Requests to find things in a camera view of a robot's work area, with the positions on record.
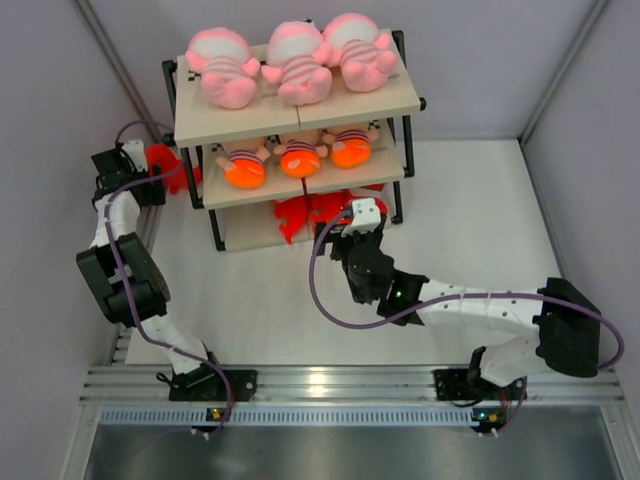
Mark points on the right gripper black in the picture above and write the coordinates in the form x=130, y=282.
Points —
x=335, y=236

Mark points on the beige three-tier shelf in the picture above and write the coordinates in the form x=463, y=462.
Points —
x=240, y=219

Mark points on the orange doll left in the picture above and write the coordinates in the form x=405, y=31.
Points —
x=244, y=168

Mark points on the slotted cable duct grey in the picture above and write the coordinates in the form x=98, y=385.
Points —
x=280, y=416

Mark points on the red shark plush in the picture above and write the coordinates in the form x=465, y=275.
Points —
x=325, y=207
x=374, y=191

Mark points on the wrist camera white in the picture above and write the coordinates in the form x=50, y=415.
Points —
x=366, y=217
x=136, y=151

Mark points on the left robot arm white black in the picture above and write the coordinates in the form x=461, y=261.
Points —
x=128, y=286

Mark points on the aluminium rail base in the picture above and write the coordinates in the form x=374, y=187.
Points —
x=131, y=384

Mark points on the orange doll middle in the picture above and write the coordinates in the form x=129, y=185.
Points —
x=300, y=159

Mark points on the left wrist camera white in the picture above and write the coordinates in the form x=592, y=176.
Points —
x=136, y=151

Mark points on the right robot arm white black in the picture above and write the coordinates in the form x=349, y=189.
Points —
x=553, y=328

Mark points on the pink plush right top shelf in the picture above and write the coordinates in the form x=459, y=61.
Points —
x=361, y=50

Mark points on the pink striped plush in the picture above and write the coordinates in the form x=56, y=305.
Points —
x=296, y=63
x=226, y=65

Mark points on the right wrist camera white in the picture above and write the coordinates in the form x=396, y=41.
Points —
x=366, y=217

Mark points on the orange doll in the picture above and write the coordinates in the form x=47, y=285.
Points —
x=300, y=159
x=351, y=147
x=244, y=168

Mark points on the orange doll right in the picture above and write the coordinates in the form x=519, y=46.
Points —
x=351, y=147

